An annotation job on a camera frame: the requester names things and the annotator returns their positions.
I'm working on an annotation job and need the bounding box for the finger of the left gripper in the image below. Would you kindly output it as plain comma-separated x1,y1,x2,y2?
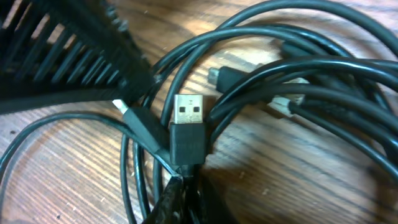
1,0,155,114

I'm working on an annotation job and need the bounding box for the black usb cable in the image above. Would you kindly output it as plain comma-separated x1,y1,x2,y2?
119,0,398,224

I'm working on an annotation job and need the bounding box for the black cable long tail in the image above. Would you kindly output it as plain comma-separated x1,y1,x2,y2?
1,100,177,178

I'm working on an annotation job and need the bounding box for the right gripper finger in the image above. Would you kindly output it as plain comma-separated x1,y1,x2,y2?
142,176,185,224

